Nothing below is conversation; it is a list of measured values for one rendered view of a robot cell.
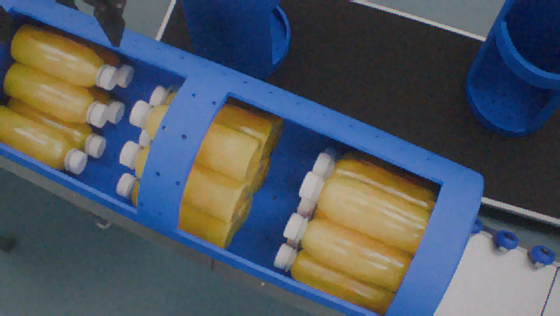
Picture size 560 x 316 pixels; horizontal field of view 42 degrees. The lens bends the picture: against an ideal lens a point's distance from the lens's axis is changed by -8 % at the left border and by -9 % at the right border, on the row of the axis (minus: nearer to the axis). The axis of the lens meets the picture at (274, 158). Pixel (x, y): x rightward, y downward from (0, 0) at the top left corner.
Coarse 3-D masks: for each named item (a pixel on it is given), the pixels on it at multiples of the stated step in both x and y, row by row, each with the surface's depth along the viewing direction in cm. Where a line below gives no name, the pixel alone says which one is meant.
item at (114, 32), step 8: (96, 8) 71; (96, 16) 72; (104, 24) 73; (112, 24) 75; (120, 24) 77; (104, 32) 75; (112, 32) 75; (120, 32) 77; (112, 40) 76; (120, 40) 78
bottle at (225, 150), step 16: (144, 112) 118; (160, 112) 117; (144, 128) 120; (224, 128) 116; (208, 144) 115; (224, 144) 115; (240, 144) 115; (256, 144) 115; (208, 160) 116; (224, 160) 115; (240, 160) 114; (256, 160) 120; (240, 176) 115
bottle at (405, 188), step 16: (352, 160) 120; (336, 176) 119; (352, 176) 118; (368, 176) 118; (384, 176) 118; (400, 176) 119; (400, 192) 117; (416, 192) 117; (432, 192) 118; (432, 208) 116
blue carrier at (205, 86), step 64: (0, 0) 121; (0, 64) 134; (128, 64) 138; (192, 64) 118; (128, 128) 141; (192, 128) 111; (320, 128) 113; (448, 192) 109; (256, 256) 129; (448, 256) 105
